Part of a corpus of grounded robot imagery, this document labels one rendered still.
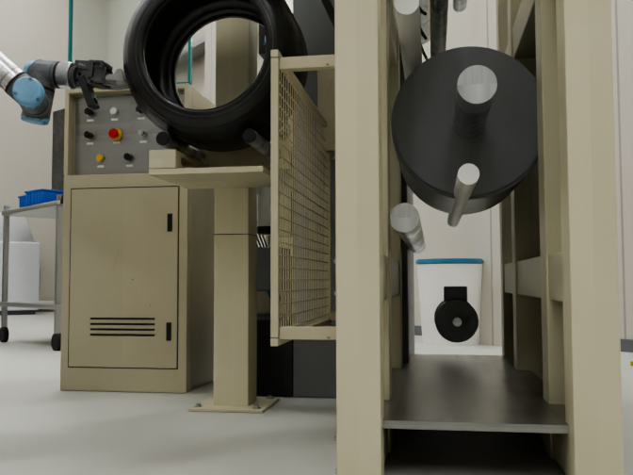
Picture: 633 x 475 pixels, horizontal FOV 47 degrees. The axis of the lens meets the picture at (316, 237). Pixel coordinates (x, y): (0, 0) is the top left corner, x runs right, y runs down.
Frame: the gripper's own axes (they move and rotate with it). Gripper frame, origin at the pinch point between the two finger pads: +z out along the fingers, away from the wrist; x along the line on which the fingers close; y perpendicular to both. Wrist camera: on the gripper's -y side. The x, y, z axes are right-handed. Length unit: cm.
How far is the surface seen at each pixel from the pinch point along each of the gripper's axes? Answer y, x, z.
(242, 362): -89, 27, 43
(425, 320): -81, 297, 103
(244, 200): -31, 27, 36
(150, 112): -9.9, -9.6, 12.5
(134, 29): 15.5, -11.7, 4.5
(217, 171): -26.3, -9.5, 36.6
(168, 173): -28.6, -9.5, 20.9
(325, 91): 8, 21, 62
